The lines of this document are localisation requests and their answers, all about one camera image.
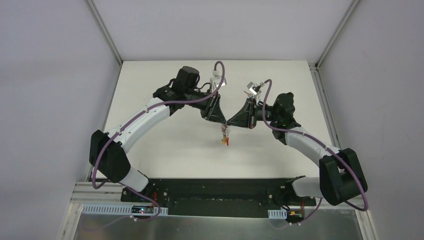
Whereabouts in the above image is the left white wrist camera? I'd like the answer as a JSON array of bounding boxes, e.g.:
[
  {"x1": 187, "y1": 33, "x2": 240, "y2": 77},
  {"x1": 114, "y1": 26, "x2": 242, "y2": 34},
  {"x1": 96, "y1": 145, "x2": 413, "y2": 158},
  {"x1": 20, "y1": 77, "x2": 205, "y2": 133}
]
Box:
[{"x1": 209, "y1": 70, "x2": 227, "y2": 92}]

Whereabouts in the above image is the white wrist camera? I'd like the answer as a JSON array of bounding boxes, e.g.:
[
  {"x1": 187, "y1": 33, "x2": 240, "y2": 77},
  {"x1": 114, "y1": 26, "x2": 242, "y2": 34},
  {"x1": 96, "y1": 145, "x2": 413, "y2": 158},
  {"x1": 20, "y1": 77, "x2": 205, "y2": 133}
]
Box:
[
  {"x1": 209, "y1": 70, "x2": 227, "y2": 92},
  {"x1": 244, "y1": 81, "x2": 265, "y2": 102}
]

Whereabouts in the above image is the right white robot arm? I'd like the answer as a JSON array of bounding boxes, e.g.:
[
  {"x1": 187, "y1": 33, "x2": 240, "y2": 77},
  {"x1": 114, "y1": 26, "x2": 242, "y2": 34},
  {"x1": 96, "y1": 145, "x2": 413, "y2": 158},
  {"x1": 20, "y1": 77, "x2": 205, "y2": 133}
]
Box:
[{"x1": 226, "y1": 92, "x2": 368, "y2": 206}]

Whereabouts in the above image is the grey red keyring holder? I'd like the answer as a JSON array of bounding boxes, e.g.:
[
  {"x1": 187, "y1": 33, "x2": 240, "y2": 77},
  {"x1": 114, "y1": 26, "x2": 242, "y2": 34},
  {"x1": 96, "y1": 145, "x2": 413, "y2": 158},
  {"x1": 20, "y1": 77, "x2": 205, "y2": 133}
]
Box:
[{"x1": 221, "y1": 124, "x2": 231, "y2": 146}]

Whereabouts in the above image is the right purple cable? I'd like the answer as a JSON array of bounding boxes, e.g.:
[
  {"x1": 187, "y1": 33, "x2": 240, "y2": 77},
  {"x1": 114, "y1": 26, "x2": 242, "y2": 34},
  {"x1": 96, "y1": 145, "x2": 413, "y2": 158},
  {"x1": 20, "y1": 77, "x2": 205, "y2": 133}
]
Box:
[{"x1": 261, "y1": 79, "x2": 369, "y2": 212}]

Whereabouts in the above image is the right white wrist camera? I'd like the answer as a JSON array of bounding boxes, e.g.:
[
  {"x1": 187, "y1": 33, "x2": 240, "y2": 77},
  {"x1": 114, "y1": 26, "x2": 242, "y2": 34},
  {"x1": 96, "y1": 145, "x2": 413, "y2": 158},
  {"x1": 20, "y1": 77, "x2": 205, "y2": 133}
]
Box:
[{"x1": 244, "y1": 81, "x2": 265, "y2": 102}]

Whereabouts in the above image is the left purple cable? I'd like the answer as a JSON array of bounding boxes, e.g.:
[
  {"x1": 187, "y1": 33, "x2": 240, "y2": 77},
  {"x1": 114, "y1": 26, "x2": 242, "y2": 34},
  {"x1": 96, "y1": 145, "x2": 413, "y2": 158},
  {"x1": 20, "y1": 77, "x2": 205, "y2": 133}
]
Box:
[{"x1": 91, "y1": 60, "x2": 226, "y2": 223}]

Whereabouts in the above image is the purple cable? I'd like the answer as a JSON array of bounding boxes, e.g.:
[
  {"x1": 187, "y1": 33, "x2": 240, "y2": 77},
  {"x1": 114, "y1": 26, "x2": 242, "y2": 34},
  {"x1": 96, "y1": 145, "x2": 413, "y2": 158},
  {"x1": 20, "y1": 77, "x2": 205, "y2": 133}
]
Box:
[
  {"x1": 91, "y1": 60, "x2": 226, "y2": 223},
  {"x1": 261, "y1": 79, "x2": 369, "y2": 212}
]

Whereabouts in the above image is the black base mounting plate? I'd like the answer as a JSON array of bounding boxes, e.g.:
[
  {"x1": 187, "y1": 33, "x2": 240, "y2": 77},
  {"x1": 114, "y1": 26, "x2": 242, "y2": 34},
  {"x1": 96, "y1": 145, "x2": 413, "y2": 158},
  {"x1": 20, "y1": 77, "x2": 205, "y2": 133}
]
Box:
[{"x1": 120, "y1": 178, "x2": 317, "y2": 218}]

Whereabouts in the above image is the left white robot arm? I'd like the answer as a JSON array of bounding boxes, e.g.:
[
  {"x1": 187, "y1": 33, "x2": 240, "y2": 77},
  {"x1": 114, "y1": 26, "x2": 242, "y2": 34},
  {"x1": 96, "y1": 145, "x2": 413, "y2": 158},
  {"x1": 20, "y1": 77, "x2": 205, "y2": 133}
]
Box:
[{"x1": 89, "y1": 66, "x2": 227, "y2": 203}]

